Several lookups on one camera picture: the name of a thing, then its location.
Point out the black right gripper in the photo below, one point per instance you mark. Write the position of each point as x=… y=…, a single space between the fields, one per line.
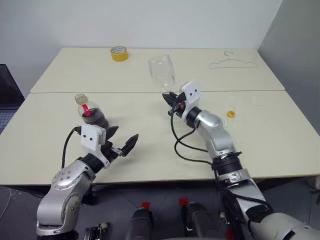
x=178 y=105

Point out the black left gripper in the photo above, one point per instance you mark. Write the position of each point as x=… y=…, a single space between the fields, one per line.
x=110 y=151

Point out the clear plastic bottle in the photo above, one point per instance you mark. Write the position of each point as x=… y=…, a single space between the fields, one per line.
x=162 y=70

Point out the cola bottle with red label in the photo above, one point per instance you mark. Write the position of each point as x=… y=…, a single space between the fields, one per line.
x=96 y=117

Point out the yellow bottle cap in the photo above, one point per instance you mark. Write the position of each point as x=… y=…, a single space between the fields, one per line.
x=231 y=114

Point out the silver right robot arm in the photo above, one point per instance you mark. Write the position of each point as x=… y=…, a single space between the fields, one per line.
x=220 y=140

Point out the yellow tape roll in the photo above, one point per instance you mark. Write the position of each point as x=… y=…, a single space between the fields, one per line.
x=119 y=54

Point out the red floor tape marker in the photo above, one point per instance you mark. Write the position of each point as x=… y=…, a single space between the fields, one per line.
x=145 y=205
x=184 y=201

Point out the dark rounded shape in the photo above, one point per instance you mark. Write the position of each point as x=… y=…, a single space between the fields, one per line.
x=138 y=225
x=200 y=220

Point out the dark laptop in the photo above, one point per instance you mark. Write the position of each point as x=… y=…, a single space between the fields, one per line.
x=7 y=95

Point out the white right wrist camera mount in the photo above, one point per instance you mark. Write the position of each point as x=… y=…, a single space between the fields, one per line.
x=192 y=92

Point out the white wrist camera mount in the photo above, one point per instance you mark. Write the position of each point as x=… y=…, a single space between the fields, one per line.
x=192 y=92
x=91 y=137

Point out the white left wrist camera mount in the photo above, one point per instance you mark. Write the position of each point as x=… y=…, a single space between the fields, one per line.
x=91 y=137

